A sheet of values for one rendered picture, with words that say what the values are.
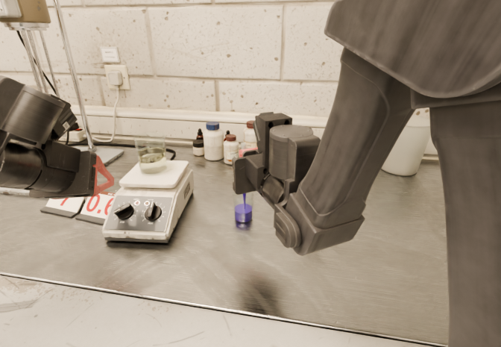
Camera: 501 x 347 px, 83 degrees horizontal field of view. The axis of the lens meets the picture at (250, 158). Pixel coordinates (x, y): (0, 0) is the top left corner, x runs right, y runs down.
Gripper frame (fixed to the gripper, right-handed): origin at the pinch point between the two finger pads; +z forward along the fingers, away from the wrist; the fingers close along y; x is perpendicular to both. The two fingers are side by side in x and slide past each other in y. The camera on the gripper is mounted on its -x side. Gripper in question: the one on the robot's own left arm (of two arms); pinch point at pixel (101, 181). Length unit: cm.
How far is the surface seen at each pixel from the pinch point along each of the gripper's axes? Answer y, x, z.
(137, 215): -3.8, 6.1, 5.7
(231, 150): -15.5, -12.8, 34.6
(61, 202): 18.8, 2.1, 10.8
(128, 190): -0.2, 0.9, 7.8
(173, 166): -6.7, -5.1, 14.6
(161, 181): -7.1, -0.6, 8.5
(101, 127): 38, -29, 44
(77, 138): 44, -24, 41
